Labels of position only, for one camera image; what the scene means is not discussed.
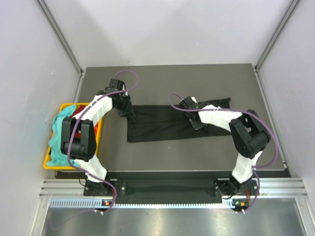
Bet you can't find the black t-shirt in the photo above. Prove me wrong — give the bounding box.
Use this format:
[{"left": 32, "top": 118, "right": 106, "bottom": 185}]
[{"left": 127, "top": 105, "right": 231, "bottom": 143}]

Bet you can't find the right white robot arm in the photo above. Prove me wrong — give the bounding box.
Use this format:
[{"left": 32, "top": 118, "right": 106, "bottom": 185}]
[{"left": 179, "top": 97, "right": 270, "bottom": 195}]

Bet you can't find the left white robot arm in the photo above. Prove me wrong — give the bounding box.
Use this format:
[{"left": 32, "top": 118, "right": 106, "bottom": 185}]
[{"left": 61, "top": 79, "right": 134, "bottom": 195}]

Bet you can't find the orange t-shirt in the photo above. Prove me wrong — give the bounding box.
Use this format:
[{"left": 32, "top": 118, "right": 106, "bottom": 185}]
[{"left": 94, "top": 123, "right": 99, "bottom": 135}]

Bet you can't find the dark red t-shirt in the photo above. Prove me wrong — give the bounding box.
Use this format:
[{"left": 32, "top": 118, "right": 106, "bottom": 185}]
[{"left": 71, "top": 105, "right": 86, "bottom": 117}]

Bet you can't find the teal t-shirt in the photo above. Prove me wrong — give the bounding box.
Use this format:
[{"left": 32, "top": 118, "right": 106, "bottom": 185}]
[{"left": 46, "top": 104, "right": 76, "bottom": 167}]

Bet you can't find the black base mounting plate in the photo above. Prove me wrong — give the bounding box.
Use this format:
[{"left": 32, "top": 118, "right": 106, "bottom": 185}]
[{"left": 83, "top": 171, "right": 259, "bottom": 205}]

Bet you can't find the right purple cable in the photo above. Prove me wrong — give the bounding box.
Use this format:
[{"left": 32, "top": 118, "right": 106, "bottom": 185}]
[{"left": 168, "top": 92, "right": 279, "bottom": 213}]

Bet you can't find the purple cable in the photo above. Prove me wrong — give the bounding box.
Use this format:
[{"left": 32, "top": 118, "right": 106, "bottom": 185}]
[
  {"left": 168, "top": 92, "right": 279, "bottom": 213},
  {"left": 66, "top": 70, "right": 140, "bottom": 213}
]

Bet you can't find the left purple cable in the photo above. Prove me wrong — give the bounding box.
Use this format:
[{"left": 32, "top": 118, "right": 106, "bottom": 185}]
[{"left": 66, "top": 70, "right": 140, "bottom": 213}]

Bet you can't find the left aluminium frame post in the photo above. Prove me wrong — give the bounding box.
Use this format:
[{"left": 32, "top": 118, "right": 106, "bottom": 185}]
[{"left": 35, "top": 0, "right": 83, "bottom": 75}]

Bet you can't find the aluminium frame post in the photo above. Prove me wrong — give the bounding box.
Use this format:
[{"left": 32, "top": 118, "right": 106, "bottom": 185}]
[
  {"left": 35, "top": 0, "right": 83, "bottom": 75},
  {"left": 253, "top": 0, "right": 301, "bottom": 72}
]

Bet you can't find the slotted grey cable duct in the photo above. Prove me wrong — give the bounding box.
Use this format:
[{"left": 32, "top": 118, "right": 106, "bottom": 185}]
[{"left": 49, "top": 198, "right": 247, "bottom": 209}]

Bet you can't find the right aluminium frame post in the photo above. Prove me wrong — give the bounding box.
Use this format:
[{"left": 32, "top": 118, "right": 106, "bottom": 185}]
[{"left": 253, "top": 0, "right": 301, "bottom": 72}]

